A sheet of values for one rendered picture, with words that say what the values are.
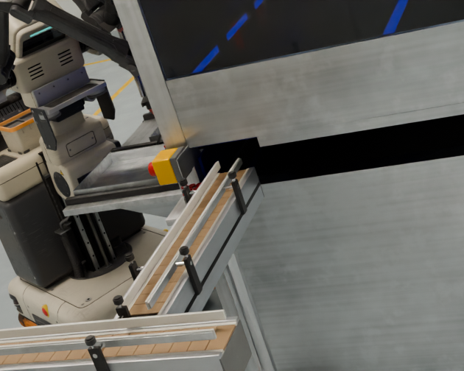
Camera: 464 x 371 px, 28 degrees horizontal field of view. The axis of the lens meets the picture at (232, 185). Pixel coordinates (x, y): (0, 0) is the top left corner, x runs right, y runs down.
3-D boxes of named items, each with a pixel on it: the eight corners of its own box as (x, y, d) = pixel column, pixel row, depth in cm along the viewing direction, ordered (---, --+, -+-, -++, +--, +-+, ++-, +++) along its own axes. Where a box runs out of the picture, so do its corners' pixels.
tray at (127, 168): (208, 146, 282) (204, 136, 281) (178, 186, 260) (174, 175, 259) (112, 162, 296) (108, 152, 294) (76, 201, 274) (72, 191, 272)
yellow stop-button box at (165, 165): (192, 170, 247) (184, 146, 244) (183, 182, 241) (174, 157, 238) (167, 174, 249) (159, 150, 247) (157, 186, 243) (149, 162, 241)
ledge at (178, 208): (230, 196, 249) (227, 190, 248) (215, 220, 238) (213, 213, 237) (183, 202, 254) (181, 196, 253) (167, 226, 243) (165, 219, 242)
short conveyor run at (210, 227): (216, 203, 252) (199, 152, 246) (269, 196, 246) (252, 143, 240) (118, 359, 194) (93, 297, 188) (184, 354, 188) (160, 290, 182)
